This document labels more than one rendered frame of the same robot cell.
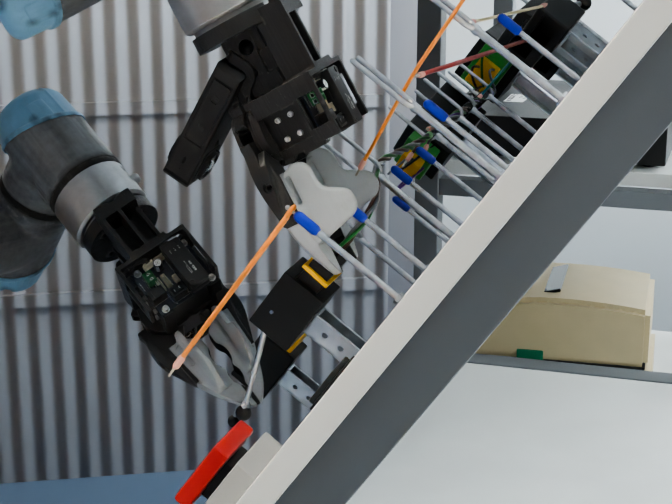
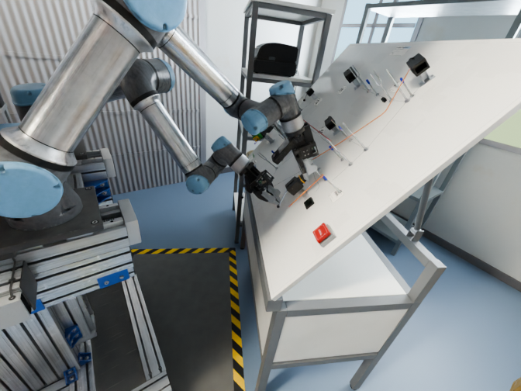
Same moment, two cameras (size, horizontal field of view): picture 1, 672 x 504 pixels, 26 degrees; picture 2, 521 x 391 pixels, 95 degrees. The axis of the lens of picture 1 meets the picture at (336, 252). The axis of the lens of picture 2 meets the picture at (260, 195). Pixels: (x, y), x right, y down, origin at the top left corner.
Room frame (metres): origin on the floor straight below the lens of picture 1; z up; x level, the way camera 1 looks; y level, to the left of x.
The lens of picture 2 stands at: (0.45, 0.56, 1.58)
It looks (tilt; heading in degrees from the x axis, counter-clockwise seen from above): 31 degrees down; 331
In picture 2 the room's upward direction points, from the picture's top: 7 degrees clockwise
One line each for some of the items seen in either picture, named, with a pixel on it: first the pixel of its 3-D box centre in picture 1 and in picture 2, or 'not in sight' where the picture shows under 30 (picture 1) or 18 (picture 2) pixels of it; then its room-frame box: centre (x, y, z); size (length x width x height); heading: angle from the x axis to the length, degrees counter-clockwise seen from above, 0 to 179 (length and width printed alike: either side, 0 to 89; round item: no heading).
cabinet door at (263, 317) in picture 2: not in sight; (260, 278); (1.16, 0.11, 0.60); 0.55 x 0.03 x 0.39; 163
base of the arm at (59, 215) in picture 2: not in sight; (41, 195); (1.14, 0.81, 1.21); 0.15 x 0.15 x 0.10
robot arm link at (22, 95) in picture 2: not in sight; (37, 104); (1.63, 0.89, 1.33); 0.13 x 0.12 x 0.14; 143
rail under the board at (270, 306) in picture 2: not in sight; (254, 209); (1.42, 0.04, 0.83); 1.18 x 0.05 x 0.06; 163
